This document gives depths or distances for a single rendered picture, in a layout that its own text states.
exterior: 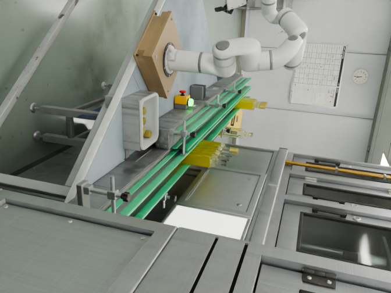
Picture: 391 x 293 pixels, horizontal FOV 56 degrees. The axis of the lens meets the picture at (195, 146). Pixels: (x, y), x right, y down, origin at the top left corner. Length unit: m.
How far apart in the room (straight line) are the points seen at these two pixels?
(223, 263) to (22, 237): 0.43
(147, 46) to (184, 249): 1.04
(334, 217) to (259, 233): 0.43
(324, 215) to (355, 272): 1.00
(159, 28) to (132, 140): 0.50
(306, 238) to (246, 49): 0.81
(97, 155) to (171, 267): 0.79
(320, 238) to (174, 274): 1.00
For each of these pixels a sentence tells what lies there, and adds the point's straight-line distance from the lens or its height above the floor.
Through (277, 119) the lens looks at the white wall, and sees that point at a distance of 7.78.
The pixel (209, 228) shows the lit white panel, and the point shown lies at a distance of 1.48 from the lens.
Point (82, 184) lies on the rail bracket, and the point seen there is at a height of 0.86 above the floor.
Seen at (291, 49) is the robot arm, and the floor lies 1.38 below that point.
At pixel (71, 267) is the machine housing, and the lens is 0.77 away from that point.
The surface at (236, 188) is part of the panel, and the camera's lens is 1.81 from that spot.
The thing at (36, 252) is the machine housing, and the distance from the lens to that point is 0.83.
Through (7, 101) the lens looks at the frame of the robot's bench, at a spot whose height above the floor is 0.18.
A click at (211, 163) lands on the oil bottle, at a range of 1.77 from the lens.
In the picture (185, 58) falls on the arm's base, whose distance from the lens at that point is 1.67.
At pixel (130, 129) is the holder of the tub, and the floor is 0.79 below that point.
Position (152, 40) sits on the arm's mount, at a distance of 1.64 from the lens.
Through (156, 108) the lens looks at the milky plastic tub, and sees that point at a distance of 1.66.
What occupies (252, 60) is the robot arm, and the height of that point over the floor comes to 1.23.
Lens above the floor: 1.48
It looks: 16 degrees down
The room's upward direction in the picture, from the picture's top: 98 degrees clockwise
